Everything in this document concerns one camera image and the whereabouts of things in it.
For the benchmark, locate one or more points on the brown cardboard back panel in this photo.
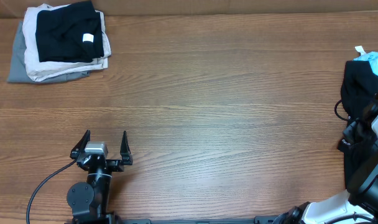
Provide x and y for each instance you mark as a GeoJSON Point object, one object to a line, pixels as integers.
{"type": "Point", "coordinates": [201, 7]}

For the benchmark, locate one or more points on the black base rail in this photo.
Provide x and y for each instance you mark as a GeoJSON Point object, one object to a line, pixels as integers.
{"type": "Point", "coordinates": [255, 220]}

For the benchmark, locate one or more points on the black Sydrogen t-shirt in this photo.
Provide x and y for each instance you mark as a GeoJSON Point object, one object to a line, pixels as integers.
{"type": "Point", "coordinates": [359, 142]}

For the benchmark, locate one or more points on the folded grey shirt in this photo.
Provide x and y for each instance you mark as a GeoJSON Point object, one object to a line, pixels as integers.
{"type": "Point", "coordinates": [18, 72]}

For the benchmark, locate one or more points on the folded beige shirt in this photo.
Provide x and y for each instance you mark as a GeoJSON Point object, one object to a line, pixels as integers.
{"type": "Point", "coordinates": [39, 71]}

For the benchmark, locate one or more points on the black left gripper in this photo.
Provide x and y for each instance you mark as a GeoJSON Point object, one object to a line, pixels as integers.
{"type": "Point", "coordinates": [124, 150]}

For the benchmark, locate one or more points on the folded black shirt on stack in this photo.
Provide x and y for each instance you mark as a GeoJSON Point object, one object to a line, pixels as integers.
{"type": "Point", "coordinates": [69, 34]}

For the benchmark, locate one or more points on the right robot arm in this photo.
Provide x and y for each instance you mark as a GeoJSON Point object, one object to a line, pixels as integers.
{"type": "Point", "coordinates": [358, 203]}

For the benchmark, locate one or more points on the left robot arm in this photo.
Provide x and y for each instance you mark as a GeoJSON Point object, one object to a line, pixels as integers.
{"type": "Point", "coordinates": [89, 200]}

